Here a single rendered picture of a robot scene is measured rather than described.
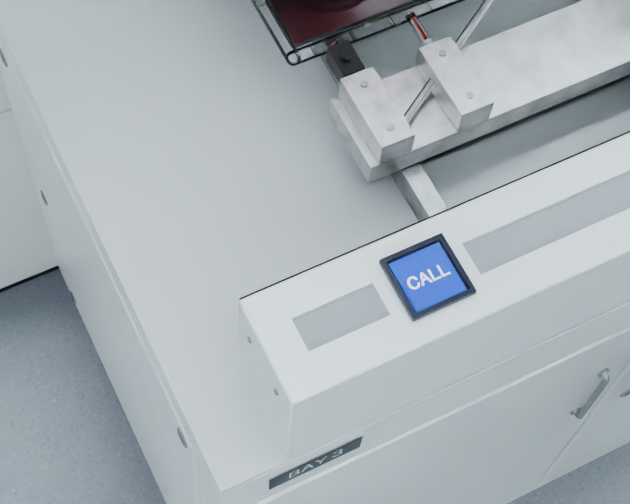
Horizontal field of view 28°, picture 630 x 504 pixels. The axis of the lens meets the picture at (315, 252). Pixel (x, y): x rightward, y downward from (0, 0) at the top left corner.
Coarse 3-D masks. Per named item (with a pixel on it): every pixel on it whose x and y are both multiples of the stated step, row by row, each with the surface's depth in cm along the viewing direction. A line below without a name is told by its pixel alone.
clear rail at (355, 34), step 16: (432, 0) 116; (448, 0) 117; (464, 0) 118; (384, 16) 115; (400, 16) 116; (416, 16) 116; (352, 32) 114; (368, 32) 115; (304, 48) 113; (320, 48) 114
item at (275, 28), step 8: (256, 0) 116; (264, 0) 116; (256, 8) 116; (264, 8) 115; (272, 8) 116; (264, 16) 115; (272, 16) 115; (264, 24) 115; (272, 24) 114; (280, 24) 115; (272, 32) 114; (280, 32) 114; (280, 40) 114; (288, 40) 114; (280, 48) 114; (288, 48) 113; (288, 56) 113; (288, 64) 114; (296, 64) 113
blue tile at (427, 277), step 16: (416, 256) 98; (432, 256) 98; (400, 272) 97; (416, 272) 97; (432, 272) 97; (448, 272) 97; (416, 288) 96; (432, 288) 96; (448, 288) 96; (464, 288) 97; (416, 304) 96; (432, 304) 96
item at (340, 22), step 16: (272, 0) 116; (288, 0) 116; (304, 0) 116; (320, 0) 116; (336, 0) 116; (352, 0) 116; (368, 0) 117; (384, 0) 117; (400, 0) 117; (416, 0) 117; (288, 16) 115; (304, 16) 115; (320, 16) 115; (336, 16) 115; (352, 16) 116; (368, 16) 116; (288, 32) 114; (304, 32) 114; (320, 32) 115; (336, 32) 115
